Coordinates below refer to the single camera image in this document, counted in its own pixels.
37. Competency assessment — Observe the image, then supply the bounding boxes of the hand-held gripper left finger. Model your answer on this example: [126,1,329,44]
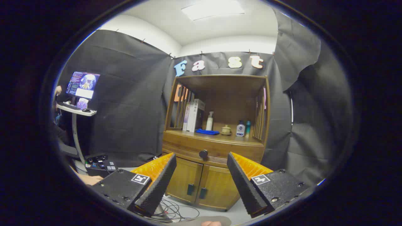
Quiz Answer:
[91,153,177,217]

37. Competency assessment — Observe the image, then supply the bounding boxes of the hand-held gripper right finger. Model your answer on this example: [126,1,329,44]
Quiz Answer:
[227,152,310,218]

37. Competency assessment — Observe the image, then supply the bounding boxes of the wooden drawer with black knob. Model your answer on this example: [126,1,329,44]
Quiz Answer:
[162,131,265,168]

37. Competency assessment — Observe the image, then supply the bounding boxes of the wooden cabinet door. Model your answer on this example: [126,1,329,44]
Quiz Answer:
[166,157,204,203]
[195,165,241,210]

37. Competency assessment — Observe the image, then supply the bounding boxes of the wooden countertop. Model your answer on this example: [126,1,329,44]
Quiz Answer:
[166,122,264,145]

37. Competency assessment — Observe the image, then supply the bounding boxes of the wooden cabinet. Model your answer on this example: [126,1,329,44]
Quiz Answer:
[162,74,271,211]

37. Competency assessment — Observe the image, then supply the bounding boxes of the blue folded towel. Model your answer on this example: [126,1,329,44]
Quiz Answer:
[195,128,220,136]

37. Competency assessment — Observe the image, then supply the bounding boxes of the black equipment box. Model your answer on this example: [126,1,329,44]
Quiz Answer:
[85,153,118,177]

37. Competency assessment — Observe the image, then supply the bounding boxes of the thin pale purple book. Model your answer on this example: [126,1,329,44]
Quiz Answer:
[182,102,191,131]

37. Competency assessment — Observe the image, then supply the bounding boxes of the thick white book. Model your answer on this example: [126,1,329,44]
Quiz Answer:
[187,99,205,132]

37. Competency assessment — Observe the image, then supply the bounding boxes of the white standing desk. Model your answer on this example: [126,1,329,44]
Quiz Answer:
[57,102,97,165]

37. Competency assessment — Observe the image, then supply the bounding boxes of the computer monitor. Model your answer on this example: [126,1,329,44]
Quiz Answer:
[66,71,101,100]

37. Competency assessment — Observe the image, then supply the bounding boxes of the ceiling light panel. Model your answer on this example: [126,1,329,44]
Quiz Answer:
[181,0,245,21]

